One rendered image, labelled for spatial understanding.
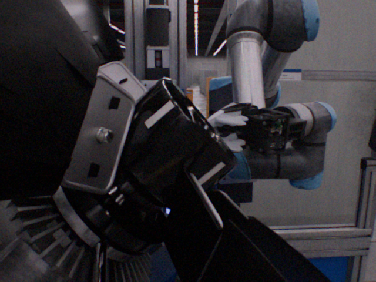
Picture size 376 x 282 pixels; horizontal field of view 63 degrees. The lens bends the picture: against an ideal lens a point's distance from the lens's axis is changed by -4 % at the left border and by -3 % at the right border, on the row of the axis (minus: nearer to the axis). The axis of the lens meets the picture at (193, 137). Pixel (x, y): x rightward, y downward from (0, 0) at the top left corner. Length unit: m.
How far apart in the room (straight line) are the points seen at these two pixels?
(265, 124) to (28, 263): 0.41
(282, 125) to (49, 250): 0.43
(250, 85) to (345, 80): 1.80
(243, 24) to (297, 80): 1.56
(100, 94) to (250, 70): 0.55
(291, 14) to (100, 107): 0.68
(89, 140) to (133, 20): 1.13
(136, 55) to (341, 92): 1.61
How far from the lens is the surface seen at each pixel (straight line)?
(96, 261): 0.29
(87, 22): 0.44
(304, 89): 2.37
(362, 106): 2.58
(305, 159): 0.72
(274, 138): 0.57
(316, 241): 0.95
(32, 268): 0.28
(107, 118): 0.26
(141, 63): 1.32
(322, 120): 0.72
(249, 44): 0.81
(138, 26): 1.33
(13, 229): 0.30
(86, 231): 0.30
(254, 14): 0.84
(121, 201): 0.30
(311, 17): 0.88
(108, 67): 0.38
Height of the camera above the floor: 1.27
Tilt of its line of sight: 11 degrees down
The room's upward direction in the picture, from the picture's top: straight up
